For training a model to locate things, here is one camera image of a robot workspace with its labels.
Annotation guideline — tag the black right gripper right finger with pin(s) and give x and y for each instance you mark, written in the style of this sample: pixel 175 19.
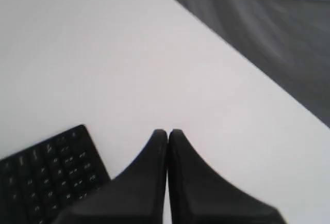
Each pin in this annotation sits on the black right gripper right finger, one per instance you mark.
pixel 200 195

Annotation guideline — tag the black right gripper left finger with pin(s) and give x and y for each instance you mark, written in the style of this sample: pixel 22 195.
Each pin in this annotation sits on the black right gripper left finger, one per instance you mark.
pixel 136 195

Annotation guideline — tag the black Acer keyboard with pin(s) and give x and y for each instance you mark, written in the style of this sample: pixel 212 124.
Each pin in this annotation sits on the black Acer keyboard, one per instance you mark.
pixel 37 183

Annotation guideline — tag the grey backdrop cloth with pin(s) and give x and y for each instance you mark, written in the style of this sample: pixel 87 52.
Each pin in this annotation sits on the grey backdrop cloth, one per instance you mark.
pixel 288 40

